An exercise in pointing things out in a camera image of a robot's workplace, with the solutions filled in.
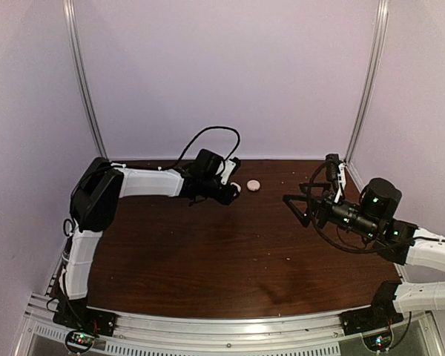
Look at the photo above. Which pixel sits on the white earbud case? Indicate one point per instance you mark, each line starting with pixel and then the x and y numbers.
pixel 236 186

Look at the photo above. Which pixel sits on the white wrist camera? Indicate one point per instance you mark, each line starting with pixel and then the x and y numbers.
pixel 227 168
pixel 335 174

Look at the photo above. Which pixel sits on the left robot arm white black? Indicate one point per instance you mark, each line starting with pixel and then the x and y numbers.
pixel 95 198

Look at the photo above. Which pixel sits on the aluminium corner post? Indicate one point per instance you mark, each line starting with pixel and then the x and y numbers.
pixel 378 42
pixel 82 80

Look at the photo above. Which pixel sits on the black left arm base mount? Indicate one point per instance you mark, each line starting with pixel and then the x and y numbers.
pixel 82 318

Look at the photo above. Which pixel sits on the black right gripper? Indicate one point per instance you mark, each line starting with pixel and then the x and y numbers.
pixel 325 202

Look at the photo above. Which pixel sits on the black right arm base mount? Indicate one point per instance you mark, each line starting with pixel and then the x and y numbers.
pixel 368 319

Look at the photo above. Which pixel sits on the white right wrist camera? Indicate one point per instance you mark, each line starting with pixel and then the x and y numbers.
pixel 335 174

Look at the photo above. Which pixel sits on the right base circuit board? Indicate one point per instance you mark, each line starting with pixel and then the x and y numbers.
pixel 378 342

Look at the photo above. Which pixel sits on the left base circuit board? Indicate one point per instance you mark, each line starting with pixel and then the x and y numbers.
pixel 78 341

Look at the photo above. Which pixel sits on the aluminium left corner post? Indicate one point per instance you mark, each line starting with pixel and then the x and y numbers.
pixel 82 80

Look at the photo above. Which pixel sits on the pink earbud case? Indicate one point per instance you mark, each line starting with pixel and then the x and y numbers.
pixel 253 185

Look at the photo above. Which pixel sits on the aluminium right corner post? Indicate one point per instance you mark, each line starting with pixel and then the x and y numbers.
pixel 378 42

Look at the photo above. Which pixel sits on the aluminium front rail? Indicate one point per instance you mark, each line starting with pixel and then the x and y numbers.
pixel 138 334

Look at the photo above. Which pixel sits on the base circuit board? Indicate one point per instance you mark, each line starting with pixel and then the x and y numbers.
pixel 378 342
pixel 78 341

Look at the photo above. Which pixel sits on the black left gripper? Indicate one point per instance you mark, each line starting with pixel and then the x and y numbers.
pixel 227 197

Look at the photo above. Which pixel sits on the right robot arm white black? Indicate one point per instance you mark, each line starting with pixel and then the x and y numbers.
pixel 372 219

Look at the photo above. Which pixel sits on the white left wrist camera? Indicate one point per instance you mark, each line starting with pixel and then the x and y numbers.
pixel 227 168

